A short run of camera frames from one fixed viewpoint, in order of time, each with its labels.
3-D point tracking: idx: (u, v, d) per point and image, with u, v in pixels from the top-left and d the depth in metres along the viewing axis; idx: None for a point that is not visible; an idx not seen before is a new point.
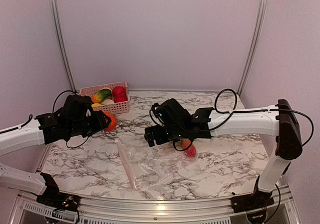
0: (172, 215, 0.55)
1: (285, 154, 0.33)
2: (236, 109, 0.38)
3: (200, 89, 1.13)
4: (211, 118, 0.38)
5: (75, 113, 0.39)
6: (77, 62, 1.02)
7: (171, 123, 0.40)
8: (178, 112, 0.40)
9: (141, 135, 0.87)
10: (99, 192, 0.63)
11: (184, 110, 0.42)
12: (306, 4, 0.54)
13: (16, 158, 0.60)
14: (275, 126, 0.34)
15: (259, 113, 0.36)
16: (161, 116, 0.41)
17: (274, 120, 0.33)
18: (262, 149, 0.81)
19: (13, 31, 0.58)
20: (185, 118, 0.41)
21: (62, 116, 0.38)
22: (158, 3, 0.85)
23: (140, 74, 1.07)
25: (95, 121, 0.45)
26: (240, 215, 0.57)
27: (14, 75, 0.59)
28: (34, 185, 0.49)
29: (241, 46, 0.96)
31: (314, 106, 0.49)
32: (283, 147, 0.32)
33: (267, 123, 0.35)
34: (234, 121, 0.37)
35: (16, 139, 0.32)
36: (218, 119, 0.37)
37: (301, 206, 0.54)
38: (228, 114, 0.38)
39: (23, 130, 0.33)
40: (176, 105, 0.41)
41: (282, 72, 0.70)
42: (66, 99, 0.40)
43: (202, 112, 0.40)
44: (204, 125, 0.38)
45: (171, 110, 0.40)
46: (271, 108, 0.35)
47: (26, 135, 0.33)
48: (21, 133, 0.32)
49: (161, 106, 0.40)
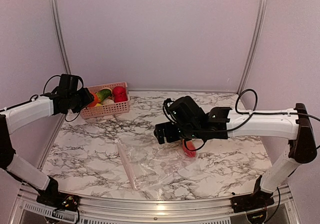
0: (172, 215, 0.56)
1: (299, 159, 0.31)
2: (256, 112, 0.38)
3: (200, 89, 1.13)
4: (230, 118, 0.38)
5: (71, 88, 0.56)
6: (77, 62, 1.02)
7: (185, 122, 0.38)
8: (194, 110, 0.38)
9: (142, 135, 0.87)
10: (99, 192, 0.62)
11: (199, 108, 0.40)
12: (306, 3, 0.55)
13: (22, 136, 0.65)
14: (295, 130, 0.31)
15: (279, 116, 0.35)
16: (176, 114, 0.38)
17: (295, 124, 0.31)
18: (262, 149, 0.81)
19: (14, 30, 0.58)
20: (201, 117, 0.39)
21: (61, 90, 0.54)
22: (158, 2, 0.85)
23: (140, 74, 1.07)
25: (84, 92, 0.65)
26: (240, 215, 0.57)
27: (14, 75, 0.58)
28: (39, 177, 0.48)
29: (241, 45, 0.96)
31: (313, 106, 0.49)
32: (299, 151, 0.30)
33: (287, 127, 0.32)
34: (254, 122, 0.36)
35: (35, 108, 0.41)
36: (237, 120, 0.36)
37: (301, 206, 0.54)
38: (247, 116, 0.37)
39: (37, 101, 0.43)
40: (191, 103, 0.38)
41: (282, 72, 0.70)
42: (60, 80, 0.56)
43: (218, 112, 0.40)
44: (221, 125, 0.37)
45: (186, 108, 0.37)
46: (291, 112, 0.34)
47: (40, 105, 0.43)
48: (38, 103, 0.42)
49: (177, 104, 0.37)
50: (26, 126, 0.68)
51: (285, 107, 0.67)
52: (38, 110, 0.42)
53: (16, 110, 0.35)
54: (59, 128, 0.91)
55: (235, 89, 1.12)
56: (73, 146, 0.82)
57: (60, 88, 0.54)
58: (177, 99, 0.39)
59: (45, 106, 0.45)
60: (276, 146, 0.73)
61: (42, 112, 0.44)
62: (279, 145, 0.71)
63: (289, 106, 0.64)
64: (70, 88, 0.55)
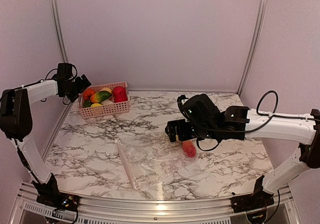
0: (172, 215, 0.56)
1: (310, 163, 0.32)
2: (275, 113, 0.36)
3: (200, 89, 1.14)
4: (250, 118, 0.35)
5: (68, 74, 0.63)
6: (77, 63, 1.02)
7: (201, 120, 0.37)
8: (210, 109, 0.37)
9: (142, 135, 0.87)
10: (99, 192, 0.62)
11: (215, 106, 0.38)
12: (305, 4, 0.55)
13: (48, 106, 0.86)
14: (311, 136, 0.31)
15: (296, 120, 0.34)
16: (191, 112, 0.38)
17: (312, 129, 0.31)
18: (262, 149, 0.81)
19: (13, 31, 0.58)
20: (217, 117, 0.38)
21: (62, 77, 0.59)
22: (158, 2, 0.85)
23: (140, 74, 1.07)
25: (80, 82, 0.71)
26: (240, 215, 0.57)
27: (14, 76, 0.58)
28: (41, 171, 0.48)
29: (241, 46, 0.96)
31: (314, 106, 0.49)
32: (312, 156, 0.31)
33: (303, 132, 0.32)
34: (272, 125, 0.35)
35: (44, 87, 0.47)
36: (258, 122, 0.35)
37: (302, 207, 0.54)
38: (267, 117, 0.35)
39: (45, 82, 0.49)
40: (208, 101, 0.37)
41: (282, 72, 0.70)
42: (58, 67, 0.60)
43: (237, 110, 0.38)
44: (240, 126, 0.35)
45: (204, 106, 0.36)
46: (309, 118, 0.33)
47: (48, 85, 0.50)
48: (46, 83, 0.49)
49: (192, 102, 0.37)
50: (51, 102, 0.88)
51: (285, 107, 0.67)
52: (46, 90, 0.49)
53: (31, 88, 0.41)
54: (59, 127, 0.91)
55: (235, 89, 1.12)
56: (73, 146, 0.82)
57: (59, 76, 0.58)
58: (193, 97, 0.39)
59: (52, 85, 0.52)
60: (277, 147, 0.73)
61: (50, 91, 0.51)
62: (280, 145, 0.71)
63: (289, 106, 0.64)
64: (67, 75, 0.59)
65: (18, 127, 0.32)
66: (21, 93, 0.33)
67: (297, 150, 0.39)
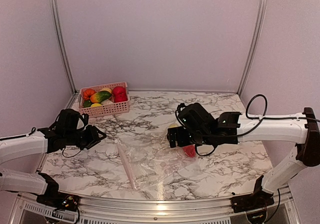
0: (172, 215, 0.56)
1: (307, 162, 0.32)
2: (265, 116, 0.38)
3: (200, 89, 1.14)
4: (240, 123, 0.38)
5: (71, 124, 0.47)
6: (77, 62, 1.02)
7: (196, 128, 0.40)
8: (203, 117, 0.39)
9: (142, 135, 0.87)
10: (99, 192, 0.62)
11: (207, 114, 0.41)
12: (306, 4, 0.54)
13: (48, 107, 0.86)
14: (304, 135, 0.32)
15: (288, 120, 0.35)
16: (186, 121, 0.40)
17: (304, 128, 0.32)
18: (262, 149, 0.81)
19: (12, 32, 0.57)
20: (210, 124, 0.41)
21: (58, 128, 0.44)
22: (158, 2, 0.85)
23: (140, 74, 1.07)
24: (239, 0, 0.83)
25: (88, 133, 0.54)
26: (240, 215, 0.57)
27: (13, 77, 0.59)
28: (35, 183, 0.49)
29: (241, 46, 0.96)
31: (313, 107, 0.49)
32: (308, 154, 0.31)
33: (295, 131, 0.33)
34: (264, 128, 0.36)
35: (27, 144, 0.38)
36: (248, 125, 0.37)
37: (301, 207, 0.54)
38: (258, 121, 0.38)
39: (31, 137, 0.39)
40: (200, 109, 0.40)
41: (282, 72, 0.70)
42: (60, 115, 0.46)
43: (228, 116, 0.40)
44: (232, 131, 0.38)
45: (196, 115, 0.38)
46: (300, 117, 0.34)
47: (32, 143, 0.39)
48: (30, 139, 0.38)
49: (186, 111, 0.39)
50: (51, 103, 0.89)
51: (285, 108, 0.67)
52: (30, 147, 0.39)
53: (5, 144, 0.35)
54: None
55: (235, 89, 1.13)
56: (73, 146, 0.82)
57: (57, 125, 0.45)
58: (187, 106, 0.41)
59: (39, 144, 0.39)
60: (276, 147, 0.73)
61: (36, 149, 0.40)
62: (279, 145, 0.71)
63: (290, 107, 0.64)
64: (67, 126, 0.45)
65: None
66: None
67: (295, 149, 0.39)
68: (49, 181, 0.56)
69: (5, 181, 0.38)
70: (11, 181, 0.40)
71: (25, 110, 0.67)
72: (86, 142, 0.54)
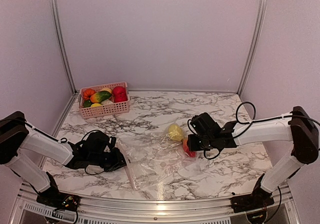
0: (172, 215, 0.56)
1: (302, 158, 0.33)
2: (255, 120, 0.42)
3: (200, 89, 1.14)
4: (236, 127, 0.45)
5: (95, 148, 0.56)
6: (77, 62, 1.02)
7: (203, 133, 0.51)
8: (209, 125, 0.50)
9: (142, 135, 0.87)
10: (99, 192, 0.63)
11: (214, 123, 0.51)
12: (306, 4, 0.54)
13: (48, 107, 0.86)
14: (288, 131, 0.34)
15: (275, 120, 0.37)
16: (195, 127, 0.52)
17: (286, 125, 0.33)
18: (262, 149, 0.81)
19: (12, 31, 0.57)
20: (215, 130, 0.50)
21: (84, 149, 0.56)
22: (158, 2, 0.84)
23: (140, 74, 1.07)
24: None
25: (114, 154, 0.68)
26: (240, 216, 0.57)
27: (12, 77, 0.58)
28: (39, 181, 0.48)
29: (241, 46, 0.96)
31: (312, 107, 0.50)
32: (299, 151, 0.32)
33: (281, 129, 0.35)
34: (254, 130, 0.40)
35: (57, 152, 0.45)
36: (240, 129, 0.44)
37: (301, 207, 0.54)
38: (248, 124, 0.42)
39: (63, 147, 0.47)
40: (207, 119, 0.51)
41: (282, 72, 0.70)
42: (89, 137, 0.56)
43: (228, 125, 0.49)
44: (228, 134, 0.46)
45: (203, 122, 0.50)
46: (285, 115, 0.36)
47: (61, 151, 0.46)
48: (62, 148, 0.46)
49: (195, 119, 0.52)
50: (50, 103, 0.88)
51: (285, 107, 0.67)
52: (58, 154, 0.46)
53: (41, 136, 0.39)
54: (59, 128, 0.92)
55: (235, 89, 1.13)
56: None
57: (85, 145, 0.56)
58: (197, 116, 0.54)
59: (64, 155, 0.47)
60: (276, 147, 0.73)
61: (60, 157, 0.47)
62: (279, 145, 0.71)
63: (289, 107, 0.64)
64: (92, 149, 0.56)
65: (10, 146, 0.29)
66: (17, 127, 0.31)
67: None
68: (52, 184, 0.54)
69: (16, 163, 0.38)
70: (20, 165, 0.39)
71: (25, 110, 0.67)
72: (110, 164, 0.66)
